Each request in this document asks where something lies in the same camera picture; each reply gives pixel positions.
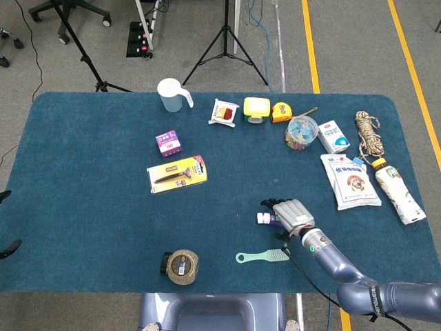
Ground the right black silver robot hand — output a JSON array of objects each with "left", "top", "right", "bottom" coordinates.
[{"left": 260, "top": 197, "right": 316, "bottom": 243}]

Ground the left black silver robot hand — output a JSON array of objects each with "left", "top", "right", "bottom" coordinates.
[{"left": 0, "top": 190, "right": 23, "bottom": 260}]

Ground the purple white toothpaste tube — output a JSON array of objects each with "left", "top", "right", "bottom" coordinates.
[{"left": 256, "top": 212, "right": 284, "bottom": 225}]

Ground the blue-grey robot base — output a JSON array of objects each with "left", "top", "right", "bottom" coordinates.
[{"left": 137, "top": 292, "right": 300, "bottom": 331}]

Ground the mint green scrubbing brush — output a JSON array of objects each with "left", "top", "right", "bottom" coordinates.
[{"left": 235, "top": 248, "right": 291, "bottom": 265}]

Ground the white printed pouch bag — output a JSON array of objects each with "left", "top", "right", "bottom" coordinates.
[{"left": 320, "top": 153, "right": 382, "bottom": 211}]

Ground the clear jar of binder clips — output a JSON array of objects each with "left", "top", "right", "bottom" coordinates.
[{"left": 284, "top": 115, "right": 320, "bottom": 152}]

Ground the white tissue pack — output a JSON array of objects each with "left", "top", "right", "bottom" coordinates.
[{"left": 317, "top": 119, "right": 351, "bottom": 154}]

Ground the blue fabric table mat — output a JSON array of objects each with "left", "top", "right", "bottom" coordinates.
[{"left": 0, "top": 91, "right": 441, "bottom": 294}]

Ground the yellow tape measure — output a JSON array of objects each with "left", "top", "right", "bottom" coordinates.
[{"left": 271, "top": 101, "right": 294, "bottom": 124}]

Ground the yellow-capped drink bottle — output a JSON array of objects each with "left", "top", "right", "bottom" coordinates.
[{"left": 371, "top": 157, "right": 427, "bottom": 225}]

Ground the yellow-lidded green box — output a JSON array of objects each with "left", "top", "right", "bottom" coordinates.
[{"left": 243, "top": 97, "right": 271, "bottom": 124}]

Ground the black-lidded jar of seeds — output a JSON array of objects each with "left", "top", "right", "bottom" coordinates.
[{"left": 159, "top": 249, "right": 200, "bottom": 285}]

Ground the yellow razor blister pack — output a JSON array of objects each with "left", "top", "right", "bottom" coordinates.
[{"left": 146, "top": 154, "right": 209, "bottom": 194}]

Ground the white red snack packet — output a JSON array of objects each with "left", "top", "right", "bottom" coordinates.
[{"left": 208, "top": 98, "right": 240, "bottom": 128}]

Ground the small purple box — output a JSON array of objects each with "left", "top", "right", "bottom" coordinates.
[{"left": 154, "top": 130, "right": 183, "bottom": 159}]

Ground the black caster chair base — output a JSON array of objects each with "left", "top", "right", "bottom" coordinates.
[{"left": 0, "top": 26, "right": 25, "bottom": 68}]

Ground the black light stand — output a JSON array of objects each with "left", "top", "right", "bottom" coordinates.
[{"left": 50, "top": 0, "right": 132, "bottom": 93}]

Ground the black tripod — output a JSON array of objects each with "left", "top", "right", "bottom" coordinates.
[{"left": 182, "top": 0, "right": 269, "bottom": 86}]

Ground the black office chair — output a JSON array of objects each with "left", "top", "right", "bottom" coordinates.
[{"left": 28, "top": 0, "right": 112, "bottom": 45}]

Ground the black power strip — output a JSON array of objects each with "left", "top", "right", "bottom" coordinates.
[{"left": 125, "top": 21, "right": 154, "bottom": 59}]

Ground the white slanted table leg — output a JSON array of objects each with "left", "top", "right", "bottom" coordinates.
[{"left": 134, "top": 0, "right": 161, "bottom": 49}]

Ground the black right hand cable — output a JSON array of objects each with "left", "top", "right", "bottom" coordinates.
[{"left": 280, "top": 241, "right": 414, "bottom": 331}]

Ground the gold tape measure strap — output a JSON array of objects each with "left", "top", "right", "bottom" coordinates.
[{"left": 292, "top": 106, "right": 318, "bottom": 120}]

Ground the coiled beige rope bundle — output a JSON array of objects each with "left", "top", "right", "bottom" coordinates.
[{"left": 355, "top": 110, "right": 385, "bottom": 166}]

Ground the thin black floor cable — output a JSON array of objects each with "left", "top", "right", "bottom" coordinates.
[{"left": 14, "top": 0, "right": 44, "bottom": 103}]

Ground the light blue white-handled pitcher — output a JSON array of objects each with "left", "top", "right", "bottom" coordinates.
[{"left": 156, "top": 78, "right": 194, "bottom": 113}]

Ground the blue floor cable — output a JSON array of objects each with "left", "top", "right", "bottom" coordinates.
[{"left": 247, "top": 0, "right": 276, "bottom": 93}]

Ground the white upright post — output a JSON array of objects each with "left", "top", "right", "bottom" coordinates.
[{"left": 232, "top": 0, "right": 241, "bottom": 55}]

